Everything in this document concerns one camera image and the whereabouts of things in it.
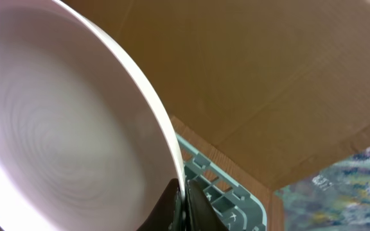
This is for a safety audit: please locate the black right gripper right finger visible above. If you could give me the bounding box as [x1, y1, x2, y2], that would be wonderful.
[185, 180, 228, 231]

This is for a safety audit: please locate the small pink bowl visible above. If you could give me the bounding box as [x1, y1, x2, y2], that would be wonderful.
[0, 1, 184, 230]

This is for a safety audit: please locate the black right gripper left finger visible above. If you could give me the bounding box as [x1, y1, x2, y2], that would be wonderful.
[137, 178, 182, 231]

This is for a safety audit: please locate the grey dishwasher rack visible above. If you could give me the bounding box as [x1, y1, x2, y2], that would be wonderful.
[0, 133, 268, 231]

